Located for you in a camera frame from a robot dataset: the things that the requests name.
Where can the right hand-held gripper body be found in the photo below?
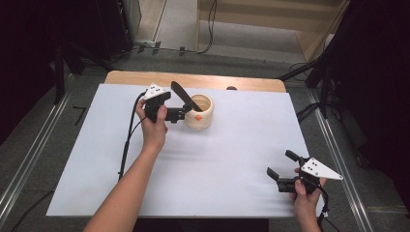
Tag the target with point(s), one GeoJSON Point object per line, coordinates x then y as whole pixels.
{"type": "Point", "coordinates": [317, 169]}

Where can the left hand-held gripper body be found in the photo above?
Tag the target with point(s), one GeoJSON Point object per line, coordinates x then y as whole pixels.
{"type": "Point", "coordinates": [154, 96]}

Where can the black spatula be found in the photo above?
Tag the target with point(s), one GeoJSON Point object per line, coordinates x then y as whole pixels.
{"type": "Point", "coordinates": [180, 92]}

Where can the cream ringed utensil holder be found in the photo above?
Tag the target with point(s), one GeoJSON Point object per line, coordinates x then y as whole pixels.
{"type": "Point", "coordinates": [203, 123]}

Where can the person's right hand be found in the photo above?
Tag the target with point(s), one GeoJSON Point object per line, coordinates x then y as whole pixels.
{"type": "Point", "coordinates": [306, 203]}

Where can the person's left hand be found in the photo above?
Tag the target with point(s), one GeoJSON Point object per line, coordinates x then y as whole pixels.
{"type": "Point", "coordinates": [154, 133]}

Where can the wooden table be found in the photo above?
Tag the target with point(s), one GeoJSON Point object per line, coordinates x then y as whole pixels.
{"type": "Point", "coordinates": [199, 80]}

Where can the dark round table grommet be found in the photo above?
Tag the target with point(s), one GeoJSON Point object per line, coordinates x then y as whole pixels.
{"type": "Point", "coordinates": [231, 88]}

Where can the white board sheet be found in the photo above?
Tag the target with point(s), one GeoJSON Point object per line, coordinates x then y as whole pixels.
{"type": "Point", "coordinates": [209, 167]}

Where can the black tripod stand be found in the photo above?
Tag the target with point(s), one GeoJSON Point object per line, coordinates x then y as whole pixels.
{"type": "Point", "coordinates": [59, 74]}
{"type": "Point", "coordinates": [324, 87]}

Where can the light wooden cabinet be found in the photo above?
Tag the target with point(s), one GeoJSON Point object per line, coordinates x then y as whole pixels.
{"type": "Point", "coordinates": [257, 19]}

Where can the metal floor rail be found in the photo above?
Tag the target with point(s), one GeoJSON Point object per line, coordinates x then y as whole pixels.
{"type": "Point", "coordinates": [341, 167]}
{"type": "Point", "coordinates": [29, 161]}

